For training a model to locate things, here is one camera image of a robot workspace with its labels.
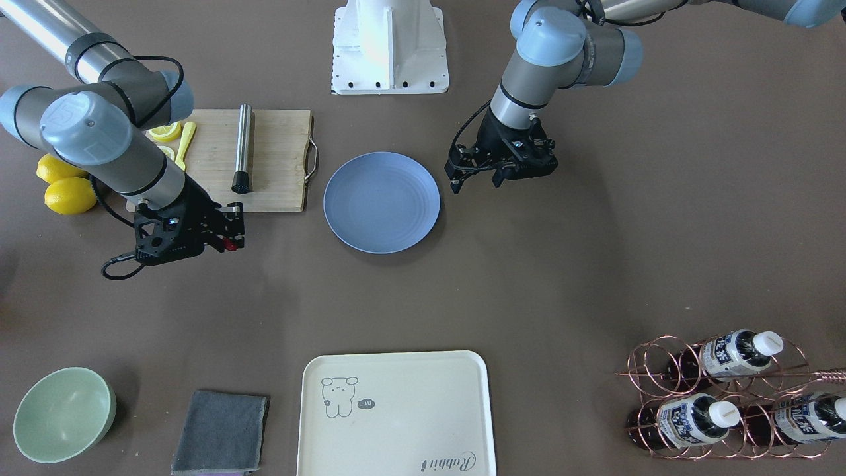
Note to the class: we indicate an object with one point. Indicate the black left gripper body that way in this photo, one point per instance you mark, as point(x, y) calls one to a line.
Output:
point(494, 137)

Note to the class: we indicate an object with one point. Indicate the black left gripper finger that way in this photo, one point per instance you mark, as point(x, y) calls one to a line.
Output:
point(460, 166)

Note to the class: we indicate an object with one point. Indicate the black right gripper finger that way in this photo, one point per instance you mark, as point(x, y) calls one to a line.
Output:
point(227, 222)

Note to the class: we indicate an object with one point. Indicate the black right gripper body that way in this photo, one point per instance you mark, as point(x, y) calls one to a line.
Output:
point(195, 205)

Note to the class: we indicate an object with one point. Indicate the blue plate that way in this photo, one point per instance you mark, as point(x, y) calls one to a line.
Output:
point(381, 203)

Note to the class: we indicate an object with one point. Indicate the red strawberry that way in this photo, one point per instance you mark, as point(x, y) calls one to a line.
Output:
point(229, 245)

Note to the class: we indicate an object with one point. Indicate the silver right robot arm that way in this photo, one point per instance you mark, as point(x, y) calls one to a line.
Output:
point(99, 126)

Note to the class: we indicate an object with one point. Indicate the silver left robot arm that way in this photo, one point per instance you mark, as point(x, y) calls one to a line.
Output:
point(560, 45)

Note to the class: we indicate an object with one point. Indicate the steel muddler black tip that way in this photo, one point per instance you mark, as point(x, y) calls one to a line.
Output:
point(241, 179)

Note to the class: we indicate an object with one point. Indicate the lemon slice near knife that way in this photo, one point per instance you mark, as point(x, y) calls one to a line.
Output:
point(168, 152)

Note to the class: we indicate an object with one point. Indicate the wooden cutting board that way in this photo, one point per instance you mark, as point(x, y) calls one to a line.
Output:
point(278, 159)

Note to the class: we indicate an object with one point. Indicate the whole lemon lower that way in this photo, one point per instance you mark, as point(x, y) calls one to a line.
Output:
point(70, 196)

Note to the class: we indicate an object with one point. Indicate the whole lemon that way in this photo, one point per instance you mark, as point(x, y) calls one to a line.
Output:
point(51, 169)
point(70, 196)

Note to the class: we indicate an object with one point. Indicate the lemon slice at edge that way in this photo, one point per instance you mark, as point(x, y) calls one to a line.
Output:
point(166, 134)

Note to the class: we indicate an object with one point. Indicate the yellow plastic knife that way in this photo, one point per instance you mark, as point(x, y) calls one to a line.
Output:
point(186, 137)

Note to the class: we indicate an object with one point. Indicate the whole lemon upper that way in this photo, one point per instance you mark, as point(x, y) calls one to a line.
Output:
point(51, 169)

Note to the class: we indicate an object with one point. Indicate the green bowl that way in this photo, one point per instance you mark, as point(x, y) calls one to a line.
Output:
point(64, 415)

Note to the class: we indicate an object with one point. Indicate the grey folded cloth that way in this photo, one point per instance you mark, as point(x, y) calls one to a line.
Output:
point(222, 434)

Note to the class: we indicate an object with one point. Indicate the cream rabbit tray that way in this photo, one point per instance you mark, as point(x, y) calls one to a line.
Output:
point(404, 413)

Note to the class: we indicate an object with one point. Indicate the drink bottle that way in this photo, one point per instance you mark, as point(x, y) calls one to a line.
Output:
point(741, 353)
point(680, 423)
point(809, 419)

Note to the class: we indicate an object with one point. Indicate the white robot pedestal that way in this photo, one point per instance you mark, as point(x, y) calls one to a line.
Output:
point(389, 48)

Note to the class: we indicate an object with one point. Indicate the copper wire bottle rack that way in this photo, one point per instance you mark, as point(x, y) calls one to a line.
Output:
point(654, 369)

